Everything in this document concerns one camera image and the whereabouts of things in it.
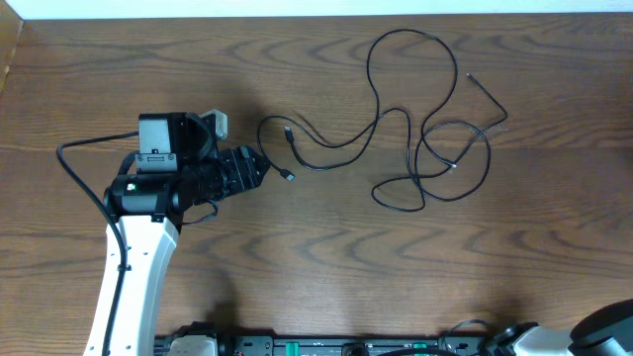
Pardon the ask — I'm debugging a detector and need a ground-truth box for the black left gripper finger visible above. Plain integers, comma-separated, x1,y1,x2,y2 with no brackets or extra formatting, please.
249,168,267,189
246,146,270,174

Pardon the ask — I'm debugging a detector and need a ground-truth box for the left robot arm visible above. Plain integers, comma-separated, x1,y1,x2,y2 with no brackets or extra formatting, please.
85,110,269,355

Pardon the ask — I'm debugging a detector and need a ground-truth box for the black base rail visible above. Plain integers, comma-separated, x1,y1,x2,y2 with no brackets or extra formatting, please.
153,322,485,356

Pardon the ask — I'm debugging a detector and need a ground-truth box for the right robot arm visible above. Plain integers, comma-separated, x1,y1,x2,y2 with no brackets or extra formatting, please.
482,300,632,356

